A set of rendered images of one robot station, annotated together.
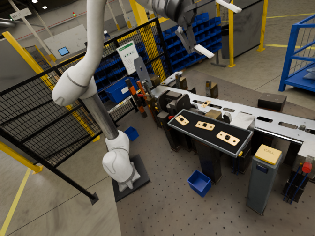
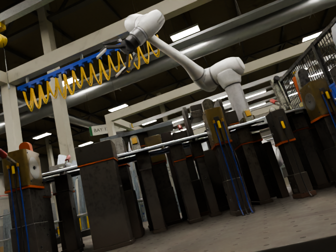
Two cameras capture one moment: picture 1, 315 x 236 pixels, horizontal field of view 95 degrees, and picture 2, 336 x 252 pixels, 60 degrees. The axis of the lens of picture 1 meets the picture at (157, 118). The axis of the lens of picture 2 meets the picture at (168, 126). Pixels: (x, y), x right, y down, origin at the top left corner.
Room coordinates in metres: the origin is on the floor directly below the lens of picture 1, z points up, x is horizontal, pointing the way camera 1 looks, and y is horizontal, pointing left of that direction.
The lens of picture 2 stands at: (1.24, -1.44, 0.79)
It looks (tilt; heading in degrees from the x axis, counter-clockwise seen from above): 14 degrees up; 115
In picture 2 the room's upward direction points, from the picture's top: 15 degrees counter-clockwise
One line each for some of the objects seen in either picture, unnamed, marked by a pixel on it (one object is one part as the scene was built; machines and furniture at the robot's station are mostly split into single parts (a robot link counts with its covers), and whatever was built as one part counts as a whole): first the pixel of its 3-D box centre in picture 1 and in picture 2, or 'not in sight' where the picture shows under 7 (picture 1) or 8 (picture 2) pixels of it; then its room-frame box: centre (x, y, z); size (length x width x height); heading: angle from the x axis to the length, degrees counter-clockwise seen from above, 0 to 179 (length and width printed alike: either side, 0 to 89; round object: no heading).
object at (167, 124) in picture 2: (203, 128); (138, 134); (0.48, -0.18, 1.16); 0.37 x 0.14 x 0.02; 28
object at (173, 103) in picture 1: (179, 121); (214, 154); (0.83, -0.14, 0.95); 0.18 x 0.13 x 0.49; 28
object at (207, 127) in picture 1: (205, 125); not in sight; (0.49, -0.20, 1.17); 0.08 x 0.04 x 0.01; 37
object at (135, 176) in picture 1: (126, 176); not in sight; (0.72, 0.40, 0.75); 0.22 x 0.18 x 0.06; 16
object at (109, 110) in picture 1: (125, 94); not in sight; (1.54, 0.23, 1.02); 0.90 x 0.22 x 0.03; 118
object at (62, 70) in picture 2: not in sight; (84, 71); (-1.39, 1.80, 2.98); 2.51 x 0.07 x 0.60; 10
